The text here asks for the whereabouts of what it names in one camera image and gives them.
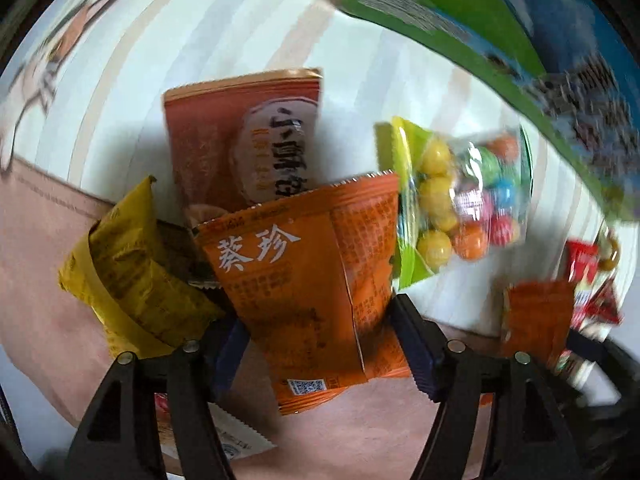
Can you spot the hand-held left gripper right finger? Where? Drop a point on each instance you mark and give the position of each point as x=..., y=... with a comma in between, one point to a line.
x=415, y=355

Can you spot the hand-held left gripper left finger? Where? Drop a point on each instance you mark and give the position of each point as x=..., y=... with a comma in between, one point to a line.
x=227, y=360

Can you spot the orange seed snack packet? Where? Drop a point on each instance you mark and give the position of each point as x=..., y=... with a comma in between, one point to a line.
x=300, y=300

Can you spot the small orange snack packet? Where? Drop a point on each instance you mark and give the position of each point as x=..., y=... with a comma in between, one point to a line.
x=537, y=320

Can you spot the brown pastry packet white oval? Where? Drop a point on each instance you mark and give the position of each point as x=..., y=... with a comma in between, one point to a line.
x=210, y=150

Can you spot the white snack packet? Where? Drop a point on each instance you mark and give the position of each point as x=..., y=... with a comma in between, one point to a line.
x=235, y=440

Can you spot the yellow snack packet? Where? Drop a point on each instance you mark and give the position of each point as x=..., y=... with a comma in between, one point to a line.
x=130, y=270

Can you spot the clear bag of colourful candy balls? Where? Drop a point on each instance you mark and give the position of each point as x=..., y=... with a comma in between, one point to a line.
x=465, y=200

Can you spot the striped printed cloth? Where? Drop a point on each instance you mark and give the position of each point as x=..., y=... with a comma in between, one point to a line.
x=225, y=20

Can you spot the green milk carton box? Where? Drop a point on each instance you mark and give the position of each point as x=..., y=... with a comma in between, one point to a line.
x=450, y=5

